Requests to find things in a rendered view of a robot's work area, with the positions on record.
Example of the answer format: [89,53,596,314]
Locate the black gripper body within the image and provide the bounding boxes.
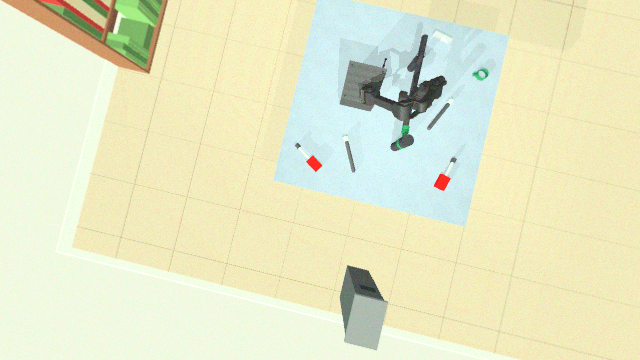
[398,87,425,101]

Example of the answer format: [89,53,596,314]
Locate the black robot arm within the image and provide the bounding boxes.
[360,76,447,121]

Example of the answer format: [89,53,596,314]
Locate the white cylinder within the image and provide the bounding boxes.
[432,31,453,44]

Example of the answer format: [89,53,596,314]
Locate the green circular band with small tabs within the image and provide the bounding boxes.
[472,68,489,81]

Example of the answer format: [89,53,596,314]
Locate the green cup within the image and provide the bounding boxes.
[396,125,410,149]

